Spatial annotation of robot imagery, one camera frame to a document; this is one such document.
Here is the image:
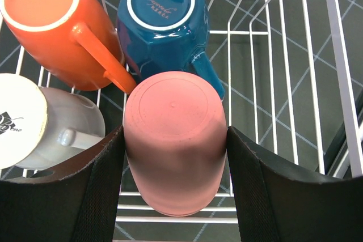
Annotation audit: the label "black gridded table mat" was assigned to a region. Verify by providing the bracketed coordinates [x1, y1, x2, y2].
[1, 0, 362, 241]

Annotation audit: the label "orange mug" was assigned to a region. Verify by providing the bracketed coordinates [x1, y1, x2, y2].
[1, 0, 136, 94]

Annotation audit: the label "white wire dish rack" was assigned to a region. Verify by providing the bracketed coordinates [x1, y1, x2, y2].
[105, 0, 362, 175]

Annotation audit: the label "blue mug cream inside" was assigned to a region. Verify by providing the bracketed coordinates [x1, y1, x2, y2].
[116, 0, 225, 99]

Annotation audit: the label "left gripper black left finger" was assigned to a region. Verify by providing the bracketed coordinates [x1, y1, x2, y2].
[1, 126, 125, 241]

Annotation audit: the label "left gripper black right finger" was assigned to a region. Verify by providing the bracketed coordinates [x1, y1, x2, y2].
[227, 127, 362, 241]

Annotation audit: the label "pink cup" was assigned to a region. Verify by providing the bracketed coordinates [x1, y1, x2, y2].
[124, 71, 227, 217]

